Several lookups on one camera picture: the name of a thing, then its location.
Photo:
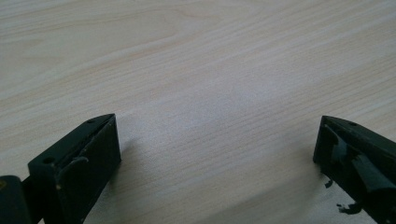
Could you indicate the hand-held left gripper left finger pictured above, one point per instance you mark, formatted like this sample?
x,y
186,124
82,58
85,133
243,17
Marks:
x,y
81,168

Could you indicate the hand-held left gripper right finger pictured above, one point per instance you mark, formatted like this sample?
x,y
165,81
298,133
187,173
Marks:
x,y
358,155

